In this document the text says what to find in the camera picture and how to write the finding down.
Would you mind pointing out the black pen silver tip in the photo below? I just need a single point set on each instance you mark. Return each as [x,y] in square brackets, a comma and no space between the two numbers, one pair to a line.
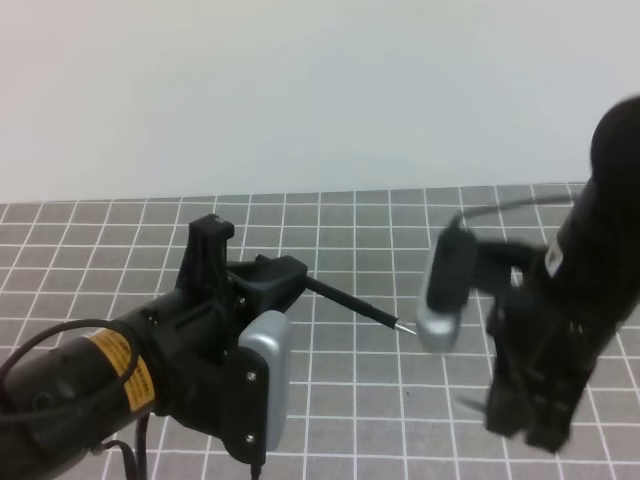
[357,305]

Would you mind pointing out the grey grid tablecloth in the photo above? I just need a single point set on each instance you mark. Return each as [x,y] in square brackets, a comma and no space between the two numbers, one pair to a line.
[364,402]

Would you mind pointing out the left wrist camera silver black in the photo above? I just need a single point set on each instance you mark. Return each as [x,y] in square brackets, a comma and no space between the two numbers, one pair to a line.
[270,336]

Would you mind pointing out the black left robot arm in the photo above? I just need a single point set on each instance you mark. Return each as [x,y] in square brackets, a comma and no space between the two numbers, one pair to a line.
[63,404]

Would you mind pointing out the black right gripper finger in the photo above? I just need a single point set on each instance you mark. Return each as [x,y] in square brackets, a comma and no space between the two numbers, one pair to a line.
[508,405]
[551,403]

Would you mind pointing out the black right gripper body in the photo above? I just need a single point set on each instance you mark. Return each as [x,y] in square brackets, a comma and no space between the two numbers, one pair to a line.
[556,309]

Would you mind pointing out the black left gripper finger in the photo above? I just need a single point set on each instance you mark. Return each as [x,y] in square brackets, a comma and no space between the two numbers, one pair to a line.
[203,269]
[265,284]

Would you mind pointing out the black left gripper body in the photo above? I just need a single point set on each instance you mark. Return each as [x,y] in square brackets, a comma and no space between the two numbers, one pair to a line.
[208,383]

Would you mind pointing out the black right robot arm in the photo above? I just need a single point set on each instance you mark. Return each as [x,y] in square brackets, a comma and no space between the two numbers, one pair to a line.
[609,201]

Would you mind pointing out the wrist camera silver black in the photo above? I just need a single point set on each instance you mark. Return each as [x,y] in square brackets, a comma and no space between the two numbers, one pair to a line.
[270,336]
[446,287]

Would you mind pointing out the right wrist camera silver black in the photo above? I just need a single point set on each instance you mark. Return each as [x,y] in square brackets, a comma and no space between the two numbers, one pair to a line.
[446,287]

